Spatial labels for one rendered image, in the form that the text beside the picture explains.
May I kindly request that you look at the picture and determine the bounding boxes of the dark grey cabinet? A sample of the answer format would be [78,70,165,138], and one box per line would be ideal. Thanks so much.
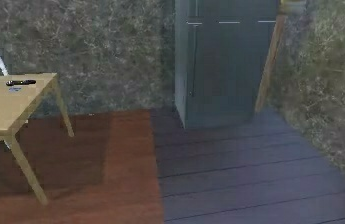
[174,0,280,130]

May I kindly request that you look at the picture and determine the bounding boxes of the light wooden stand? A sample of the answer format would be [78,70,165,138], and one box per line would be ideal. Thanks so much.
[254,0,308,114]

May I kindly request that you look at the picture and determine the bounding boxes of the black remote control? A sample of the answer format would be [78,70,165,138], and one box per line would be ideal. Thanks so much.
[5,79,37,87]

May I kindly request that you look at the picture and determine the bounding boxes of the light wooden table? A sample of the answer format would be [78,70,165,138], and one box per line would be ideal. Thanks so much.
[0,72,76,206]

